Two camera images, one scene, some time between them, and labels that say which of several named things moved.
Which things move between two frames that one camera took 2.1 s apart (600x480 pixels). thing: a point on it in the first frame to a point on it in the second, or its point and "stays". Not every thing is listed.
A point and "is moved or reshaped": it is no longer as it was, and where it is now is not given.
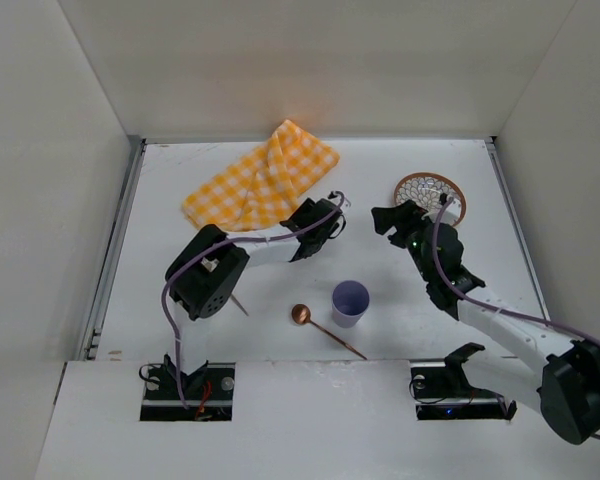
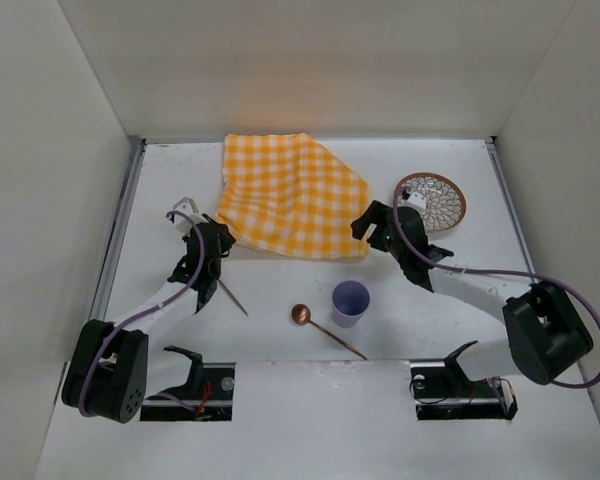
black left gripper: x=313 y=226 to x=220 y=238
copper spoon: x=302 y=315 stays
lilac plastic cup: x=350 y=301 stays
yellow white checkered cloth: x=259 y=186 is moved or reshaped
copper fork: x=237 y=301 stays
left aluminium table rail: x=133 y=158 stays
